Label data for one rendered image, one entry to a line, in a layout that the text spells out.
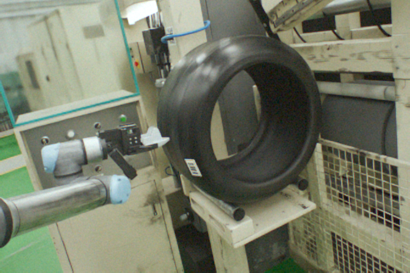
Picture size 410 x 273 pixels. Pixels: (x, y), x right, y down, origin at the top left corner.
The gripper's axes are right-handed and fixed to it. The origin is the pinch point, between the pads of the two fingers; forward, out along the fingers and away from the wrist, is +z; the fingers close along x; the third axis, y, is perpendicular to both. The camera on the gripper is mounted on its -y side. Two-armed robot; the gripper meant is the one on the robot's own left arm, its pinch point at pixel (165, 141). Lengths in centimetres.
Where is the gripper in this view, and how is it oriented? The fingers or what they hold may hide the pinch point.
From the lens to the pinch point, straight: 107.3
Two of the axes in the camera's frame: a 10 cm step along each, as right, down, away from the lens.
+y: -0.8, -9.7, -2.1
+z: 8.9, -1.7, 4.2
